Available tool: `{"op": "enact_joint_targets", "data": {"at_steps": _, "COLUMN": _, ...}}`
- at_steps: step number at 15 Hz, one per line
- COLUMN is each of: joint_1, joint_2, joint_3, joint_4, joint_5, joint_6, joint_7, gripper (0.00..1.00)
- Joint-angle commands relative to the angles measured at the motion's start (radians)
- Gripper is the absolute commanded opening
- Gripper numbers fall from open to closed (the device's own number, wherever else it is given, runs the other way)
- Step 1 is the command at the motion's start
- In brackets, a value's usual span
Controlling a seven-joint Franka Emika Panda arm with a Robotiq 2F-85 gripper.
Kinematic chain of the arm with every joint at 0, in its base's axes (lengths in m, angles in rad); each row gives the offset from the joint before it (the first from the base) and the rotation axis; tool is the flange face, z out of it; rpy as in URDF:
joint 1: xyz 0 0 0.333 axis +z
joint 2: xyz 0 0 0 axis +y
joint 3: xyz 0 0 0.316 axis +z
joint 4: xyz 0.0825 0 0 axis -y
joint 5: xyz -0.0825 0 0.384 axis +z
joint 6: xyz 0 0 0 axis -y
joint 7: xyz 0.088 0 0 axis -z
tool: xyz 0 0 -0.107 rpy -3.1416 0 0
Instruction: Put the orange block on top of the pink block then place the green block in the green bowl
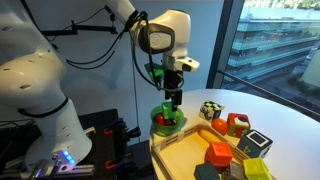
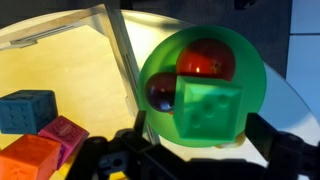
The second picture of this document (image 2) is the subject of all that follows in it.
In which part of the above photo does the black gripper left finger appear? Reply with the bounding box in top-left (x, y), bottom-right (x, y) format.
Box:
top-left (132, 109), bottom-right (148, 138)

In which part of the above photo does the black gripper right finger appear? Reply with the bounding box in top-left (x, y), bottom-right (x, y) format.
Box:
top-left (244, 112), bottom-right (284, 168)

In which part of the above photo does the green block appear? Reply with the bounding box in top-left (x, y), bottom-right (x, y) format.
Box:
top-left (172, 75), bottom-right (245, 141)

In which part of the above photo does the orange block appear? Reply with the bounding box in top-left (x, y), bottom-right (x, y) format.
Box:
top-left (0, 133), bottom-right (62, 180)

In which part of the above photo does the green plastic bowl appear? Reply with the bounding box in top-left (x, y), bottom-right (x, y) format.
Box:
top-left (137, 24), bottom-right (268, 149)

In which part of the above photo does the pink block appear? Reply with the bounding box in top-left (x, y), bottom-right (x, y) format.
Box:
top-left (37, 115), bottom-right (91, 170)

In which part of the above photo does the blue block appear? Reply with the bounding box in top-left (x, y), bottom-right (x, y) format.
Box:
top-left (0, 89), bottom-right (59, 135)

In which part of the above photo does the dark purple toy plum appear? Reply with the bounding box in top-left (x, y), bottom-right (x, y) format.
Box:
top-left (145, 71), bottom-right (178, 114)

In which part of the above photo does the red toy apple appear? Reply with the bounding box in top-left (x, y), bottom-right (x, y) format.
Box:
top-left (175, 38), bottom-right (237, 83)

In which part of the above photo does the wooden tray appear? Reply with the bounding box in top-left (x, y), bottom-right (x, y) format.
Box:
top-left (0, 3), bottom-right (161, 180)

